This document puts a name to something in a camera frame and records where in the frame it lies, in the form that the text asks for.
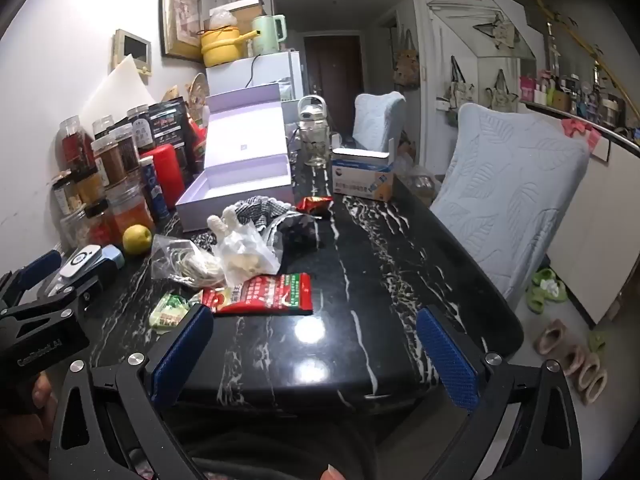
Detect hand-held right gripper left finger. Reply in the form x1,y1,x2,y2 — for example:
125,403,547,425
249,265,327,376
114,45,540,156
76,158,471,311
47,304,216,480

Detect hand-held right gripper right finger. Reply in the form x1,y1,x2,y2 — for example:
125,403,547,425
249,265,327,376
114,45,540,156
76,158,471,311
416,306,588,480

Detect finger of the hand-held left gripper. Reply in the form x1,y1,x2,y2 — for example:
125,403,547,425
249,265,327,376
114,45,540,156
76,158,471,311
0,249,64,307
0,275,105,321

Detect green candy packet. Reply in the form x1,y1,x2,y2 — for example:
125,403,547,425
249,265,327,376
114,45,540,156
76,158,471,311
149,292,201,332

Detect clear bag of white coils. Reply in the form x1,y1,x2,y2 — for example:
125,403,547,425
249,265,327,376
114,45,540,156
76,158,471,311
150,234,226,291

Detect red green snack packet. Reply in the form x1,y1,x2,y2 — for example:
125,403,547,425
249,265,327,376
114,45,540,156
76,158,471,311
215,272,315,317

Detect clear bag of white snacks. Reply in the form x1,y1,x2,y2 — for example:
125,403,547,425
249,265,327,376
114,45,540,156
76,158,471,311
212,225,282,288

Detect black-white knitted cloth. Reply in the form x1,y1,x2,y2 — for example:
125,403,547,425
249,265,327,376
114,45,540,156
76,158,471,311
192,197,321,256

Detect lilac gift box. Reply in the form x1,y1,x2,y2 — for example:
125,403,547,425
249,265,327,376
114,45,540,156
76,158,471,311
175,82,296,233

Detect small red snack packet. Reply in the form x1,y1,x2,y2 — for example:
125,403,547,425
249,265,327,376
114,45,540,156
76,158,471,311
296,196,335,218

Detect person's left hand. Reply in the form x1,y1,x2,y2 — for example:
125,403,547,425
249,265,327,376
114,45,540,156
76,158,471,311
31,374,58,423

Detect silver blue handheld device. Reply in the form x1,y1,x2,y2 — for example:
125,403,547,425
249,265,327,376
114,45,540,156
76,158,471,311
60,244,126,281

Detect yellow fruit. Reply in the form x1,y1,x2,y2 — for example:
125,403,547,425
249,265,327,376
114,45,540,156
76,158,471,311
122,224,152,255

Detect beige fuzzy slipper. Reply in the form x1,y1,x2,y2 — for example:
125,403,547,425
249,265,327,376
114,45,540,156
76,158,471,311
565,347,610,407
532,320,576,361

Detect blue tablet tube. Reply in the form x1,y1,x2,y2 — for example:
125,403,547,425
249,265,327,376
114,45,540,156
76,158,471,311
139,157,171,223

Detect cluster of clear food jars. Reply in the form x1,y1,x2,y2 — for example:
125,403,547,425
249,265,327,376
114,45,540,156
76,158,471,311
51,104,157,251

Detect red plastic bottle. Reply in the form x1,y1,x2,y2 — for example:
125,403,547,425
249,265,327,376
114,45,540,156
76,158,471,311
142,144,187,211

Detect chair with blue leaf cover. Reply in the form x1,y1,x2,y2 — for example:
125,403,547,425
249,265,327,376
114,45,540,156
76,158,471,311
352,91,407,153
429,102,592,311

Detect white plastic board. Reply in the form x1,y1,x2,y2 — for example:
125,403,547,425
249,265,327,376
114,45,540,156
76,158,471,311
79,55,157,126

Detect black printed pouch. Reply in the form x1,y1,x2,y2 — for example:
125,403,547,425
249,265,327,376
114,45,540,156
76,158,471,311
147,100,188,148

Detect red snack box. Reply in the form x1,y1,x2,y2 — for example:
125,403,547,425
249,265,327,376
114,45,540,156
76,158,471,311
185,115,208,161

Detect white blue face mask box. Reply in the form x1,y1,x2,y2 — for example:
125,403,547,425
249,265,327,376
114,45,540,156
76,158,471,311
331,146,398,202

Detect woven straw fan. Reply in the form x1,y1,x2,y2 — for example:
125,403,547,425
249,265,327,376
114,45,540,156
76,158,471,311
182,72,210,111

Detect clear water bottle white lid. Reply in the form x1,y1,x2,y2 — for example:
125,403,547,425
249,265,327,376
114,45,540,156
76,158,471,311
297,95,332,168

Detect pink cloth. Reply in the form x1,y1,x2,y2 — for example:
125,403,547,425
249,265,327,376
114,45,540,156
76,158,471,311
561,119,601,150

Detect cream tote bag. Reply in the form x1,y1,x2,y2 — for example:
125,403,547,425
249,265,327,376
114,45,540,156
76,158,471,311
482,69,518,113
435,56,476,126

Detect yellow cooking pot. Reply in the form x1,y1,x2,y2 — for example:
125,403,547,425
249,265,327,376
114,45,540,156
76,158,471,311
200,25,262,68

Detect white mini fridge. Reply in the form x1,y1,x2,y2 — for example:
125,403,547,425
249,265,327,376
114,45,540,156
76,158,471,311
206,51,306,106

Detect gold framed picture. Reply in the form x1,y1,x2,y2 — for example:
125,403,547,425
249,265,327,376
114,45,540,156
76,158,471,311
159,0,205,63

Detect row of small cosmetic bottles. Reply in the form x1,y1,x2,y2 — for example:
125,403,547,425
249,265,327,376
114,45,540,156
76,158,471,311
520,22,640,136

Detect brown patterned tote bag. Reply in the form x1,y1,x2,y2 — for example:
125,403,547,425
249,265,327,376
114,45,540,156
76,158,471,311
392,30,421,92

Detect crumpled clear plastic bag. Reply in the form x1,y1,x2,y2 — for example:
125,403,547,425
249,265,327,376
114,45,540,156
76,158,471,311
207,7,238,31

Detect pale green electric kettle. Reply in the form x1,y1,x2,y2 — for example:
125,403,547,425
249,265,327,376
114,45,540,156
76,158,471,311
250,14,288,57

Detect dark brown door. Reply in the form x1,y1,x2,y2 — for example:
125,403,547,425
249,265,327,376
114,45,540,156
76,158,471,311
304,34,363,133

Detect brown cardboard box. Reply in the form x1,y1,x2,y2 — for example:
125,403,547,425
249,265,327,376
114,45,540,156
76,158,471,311
209,0,266,33

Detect yellow bamboo pole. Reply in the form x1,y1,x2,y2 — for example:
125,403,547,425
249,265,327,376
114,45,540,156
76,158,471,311
530,0,640,111

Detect beige wall intercom panel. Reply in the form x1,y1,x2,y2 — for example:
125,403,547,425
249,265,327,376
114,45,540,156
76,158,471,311
111,28,153,81

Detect black power cable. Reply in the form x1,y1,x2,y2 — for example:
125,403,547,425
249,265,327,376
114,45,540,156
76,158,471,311
245,54,263,93

